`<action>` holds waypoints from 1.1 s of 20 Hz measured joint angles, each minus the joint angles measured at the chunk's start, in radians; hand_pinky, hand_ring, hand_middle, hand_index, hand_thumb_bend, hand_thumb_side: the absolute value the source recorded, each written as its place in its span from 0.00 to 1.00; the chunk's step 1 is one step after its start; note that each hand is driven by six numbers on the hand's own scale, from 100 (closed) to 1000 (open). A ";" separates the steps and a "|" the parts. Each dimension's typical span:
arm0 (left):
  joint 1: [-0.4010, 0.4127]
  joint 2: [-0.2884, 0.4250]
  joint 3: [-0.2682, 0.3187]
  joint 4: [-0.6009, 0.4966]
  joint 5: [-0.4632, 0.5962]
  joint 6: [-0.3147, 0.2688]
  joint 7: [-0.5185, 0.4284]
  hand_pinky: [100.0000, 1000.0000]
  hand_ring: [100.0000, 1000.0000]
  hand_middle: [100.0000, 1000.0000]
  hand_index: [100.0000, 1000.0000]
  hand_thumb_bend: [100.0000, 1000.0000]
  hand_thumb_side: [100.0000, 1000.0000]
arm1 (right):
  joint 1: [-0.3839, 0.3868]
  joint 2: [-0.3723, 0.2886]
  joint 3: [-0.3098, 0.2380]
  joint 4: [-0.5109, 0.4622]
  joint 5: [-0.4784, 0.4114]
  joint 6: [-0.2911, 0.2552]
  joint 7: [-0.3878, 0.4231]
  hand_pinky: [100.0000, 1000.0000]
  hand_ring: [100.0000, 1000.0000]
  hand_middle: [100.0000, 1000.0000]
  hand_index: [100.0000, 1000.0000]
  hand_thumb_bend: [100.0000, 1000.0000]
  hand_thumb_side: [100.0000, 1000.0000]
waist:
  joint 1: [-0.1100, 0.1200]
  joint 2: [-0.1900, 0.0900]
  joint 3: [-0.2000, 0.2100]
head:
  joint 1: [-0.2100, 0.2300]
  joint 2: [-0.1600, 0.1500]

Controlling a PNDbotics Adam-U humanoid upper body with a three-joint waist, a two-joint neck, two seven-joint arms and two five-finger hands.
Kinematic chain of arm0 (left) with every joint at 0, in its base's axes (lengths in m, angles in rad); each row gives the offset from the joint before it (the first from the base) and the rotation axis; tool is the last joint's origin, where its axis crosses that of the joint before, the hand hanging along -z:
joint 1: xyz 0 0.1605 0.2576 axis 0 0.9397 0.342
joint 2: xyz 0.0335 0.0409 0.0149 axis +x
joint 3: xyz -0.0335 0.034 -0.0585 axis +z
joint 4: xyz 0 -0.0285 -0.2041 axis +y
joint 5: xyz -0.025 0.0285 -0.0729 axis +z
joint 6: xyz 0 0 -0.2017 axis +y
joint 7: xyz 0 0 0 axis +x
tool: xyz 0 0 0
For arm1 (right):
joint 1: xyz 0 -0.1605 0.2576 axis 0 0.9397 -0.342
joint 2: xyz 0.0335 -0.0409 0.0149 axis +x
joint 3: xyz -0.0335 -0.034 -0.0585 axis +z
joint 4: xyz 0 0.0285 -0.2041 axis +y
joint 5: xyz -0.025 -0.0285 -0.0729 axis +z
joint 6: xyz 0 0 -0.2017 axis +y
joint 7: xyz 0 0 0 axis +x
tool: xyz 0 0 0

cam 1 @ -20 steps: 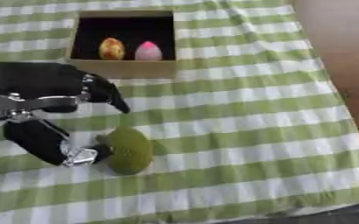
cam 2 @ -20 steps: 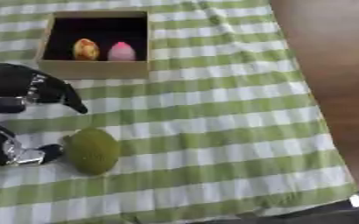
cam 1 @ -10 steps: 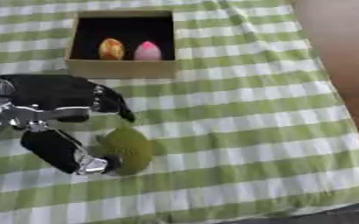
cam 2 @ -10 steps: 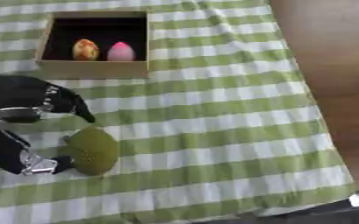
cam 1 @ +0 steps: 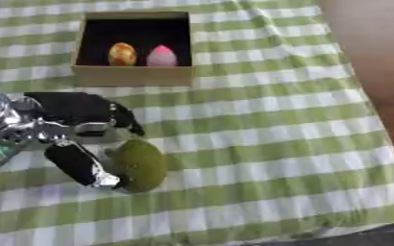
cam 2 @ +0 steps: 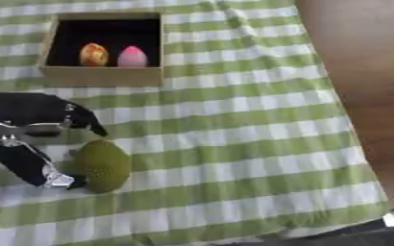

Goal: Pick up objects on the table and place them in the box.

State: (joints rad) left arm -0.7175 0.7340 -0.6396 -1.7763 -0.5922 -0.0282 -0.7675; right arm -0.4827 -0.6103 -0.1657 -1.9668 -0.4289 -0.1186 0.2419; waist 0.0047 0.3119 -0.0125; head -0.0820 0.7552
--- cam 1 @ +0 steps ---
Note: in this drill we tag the orange yellow toy egg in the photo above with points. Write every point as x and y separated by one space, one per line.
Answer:
122 54

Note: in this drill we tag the pink toy egg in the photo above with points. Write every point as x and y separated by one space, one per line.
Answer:
162 56

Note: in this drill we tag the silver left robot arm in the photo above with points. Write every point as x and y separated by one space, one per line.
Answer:
9 128

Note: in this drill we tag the green oval toy fruit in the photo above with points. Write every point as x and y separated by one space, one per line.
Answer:
140 165

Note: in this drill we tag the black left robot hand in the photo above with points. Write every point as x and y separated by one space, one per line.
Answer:
71 107

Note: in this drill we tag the tan cardboard box black inside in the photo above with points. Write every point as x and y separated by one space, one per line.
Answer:
132 48

